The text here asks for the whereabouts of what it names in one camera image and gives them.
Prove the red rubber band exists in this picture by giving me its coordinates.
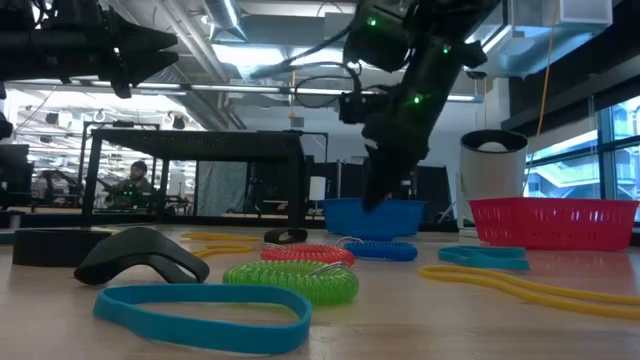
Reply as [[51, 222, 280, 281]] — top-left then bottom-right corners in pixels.
[[259, 243, 356, 268]]

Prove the yellow hanging cord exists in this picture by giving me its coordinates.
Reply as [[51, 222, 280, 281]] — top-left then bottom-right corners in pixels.
[[535, 0, 559, 137]]

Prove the blue coil keychain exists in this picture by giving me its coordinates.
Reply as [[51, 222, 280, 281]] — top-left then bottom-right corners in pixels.
[[335, 235, 419, 263]]

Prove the large glass window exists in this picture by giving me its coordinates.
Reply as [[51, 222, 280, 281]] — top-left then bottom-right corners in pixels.
[[522, 94, 640, 224]]

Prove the black clip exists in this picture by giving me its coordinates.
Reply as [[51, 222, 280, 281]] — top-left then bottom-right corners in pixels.
[[263, 227, 309, 245], [73, 226, 211, 286]]

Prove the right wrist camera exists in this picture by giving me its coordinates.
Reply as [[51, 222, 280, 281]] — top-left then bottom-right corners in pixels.
[[338, 91, 389, 126]]

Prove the long ceiling light bar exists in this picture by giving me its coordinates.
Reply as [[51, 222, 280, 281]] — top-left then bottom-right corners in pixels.
[[0, 77, 484, 104]]

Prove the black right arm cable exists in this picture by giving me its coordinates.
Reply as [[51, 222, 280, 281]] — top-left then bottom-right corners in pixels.
[[248, 22, 364, 110]]

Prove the red plastic basket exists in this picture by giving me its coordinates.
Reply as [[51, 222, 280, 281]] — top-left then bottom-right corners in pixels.
[[468, 197, 640, 251]]

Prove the black rubber band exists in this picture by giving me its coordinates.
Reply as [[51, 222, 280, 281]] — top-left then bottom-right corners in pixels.
[[12, 227, 112, 268]]

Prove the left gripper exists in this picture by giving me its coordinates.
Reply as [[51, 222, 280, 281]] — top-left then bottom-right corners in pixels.
[[49, 0, 180, 100]]

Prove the white cup with black rim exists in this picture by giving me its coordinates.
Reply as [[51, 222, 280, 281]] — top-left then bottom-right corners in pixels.
[[458, 128, 530, 231]]

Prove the blue plastic basket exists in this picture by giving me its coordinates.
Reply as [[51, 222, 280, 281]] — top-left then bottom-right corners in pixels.
[[319, 198, 427, 239]]

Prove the grey curtain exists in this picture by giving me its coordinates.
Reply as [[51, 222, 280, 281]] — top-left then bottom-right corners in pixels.
[[196, 160, 250, 218]]

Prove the black aluminium table frame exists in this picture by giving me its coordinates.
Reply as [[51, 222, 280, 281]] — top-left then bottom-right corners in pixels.
[[0, 209, 471, 235]]

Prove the white lamp shade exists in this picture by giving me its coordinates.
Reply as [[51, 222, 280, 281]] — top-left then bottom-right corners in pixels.
[[308, 175, 328, 202]]

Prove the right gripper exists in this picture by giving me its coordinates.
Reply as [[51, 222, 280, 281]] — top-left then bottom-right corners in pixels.
[[362, 74, 451, 211]]

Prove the person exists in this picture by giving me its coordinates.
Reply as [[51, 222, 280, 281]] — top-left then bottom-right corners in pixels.
[[104, 159, 154, 209]]

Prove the blue rubber band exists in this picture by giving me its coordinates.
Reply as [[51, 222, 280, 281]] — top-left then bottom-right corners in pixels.
[[92, 283, 314, 356], [438, 244, 531, 273]]

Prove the green coil keychain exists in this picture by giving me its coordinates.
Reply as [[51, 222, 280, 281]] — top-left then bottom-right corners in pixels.
[[222, 259, 360, 307]]

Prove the black partition screen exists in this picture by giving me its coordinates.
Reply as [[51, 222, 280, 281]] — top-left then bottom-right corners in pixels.
[[327, 157, 454, 224]]

